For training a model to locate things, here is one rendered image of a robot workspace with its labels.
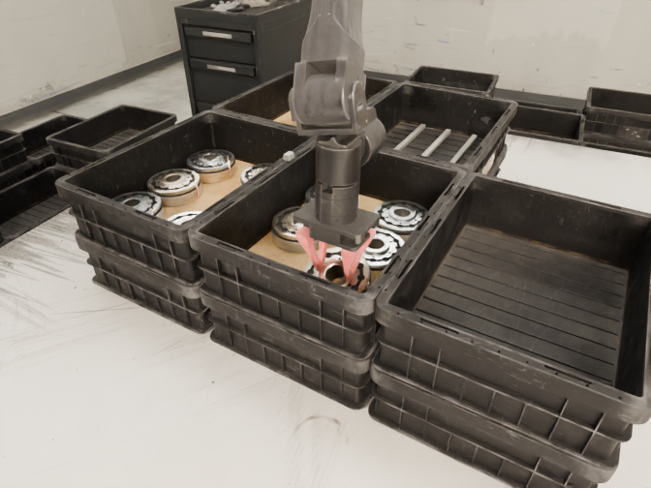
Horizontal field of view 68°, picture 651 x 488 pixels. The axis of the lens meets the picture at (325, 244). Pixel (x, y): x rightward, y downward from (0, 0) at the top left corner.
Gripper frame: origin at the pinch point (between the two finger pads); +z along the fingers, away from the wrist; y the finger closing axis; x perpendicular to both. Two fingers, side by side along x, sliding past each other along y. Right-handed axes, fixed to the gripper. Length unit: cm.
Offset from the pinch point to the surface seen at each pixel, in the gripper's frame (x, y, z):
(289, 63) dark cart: -160, 117, 16
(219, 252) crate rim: 8.9, 13.5, -3.4
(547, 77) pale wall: -351, 16, 49
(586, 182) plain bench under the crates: -87, -28, 14
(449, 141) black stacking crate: -64, 4, 2
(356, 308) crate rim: 8.7, -7.8, -2.6
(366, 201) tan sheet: -28.0, 8.5, 3.9
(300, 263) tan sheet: -4.7, 9.0, 5.1
